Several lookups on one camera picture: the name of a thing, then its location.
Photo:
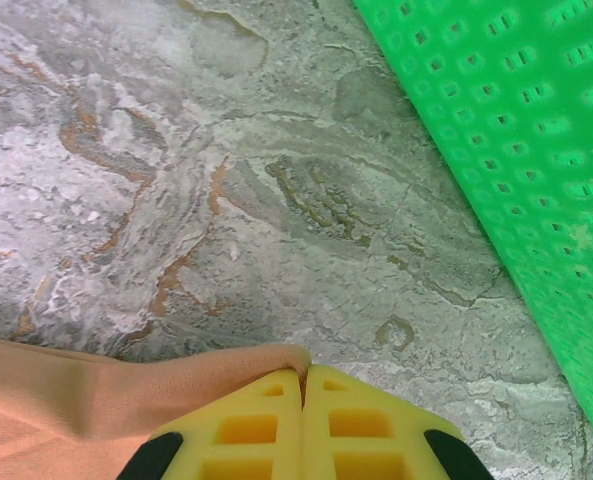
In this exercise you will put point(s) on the tan printed t-shirt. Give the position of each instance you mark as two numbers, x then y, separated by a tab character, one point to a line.
51	400

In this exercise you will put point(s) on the green plastic mesh basket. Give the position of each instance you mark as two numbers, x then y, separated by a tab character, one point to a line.
526	125

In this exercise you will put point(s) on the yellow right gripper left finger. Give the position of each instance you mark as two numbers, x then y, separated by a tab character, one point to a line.
196	450

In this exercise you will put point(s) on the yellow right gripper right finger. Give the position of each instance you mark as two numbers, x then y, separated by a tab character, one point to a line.
406	450

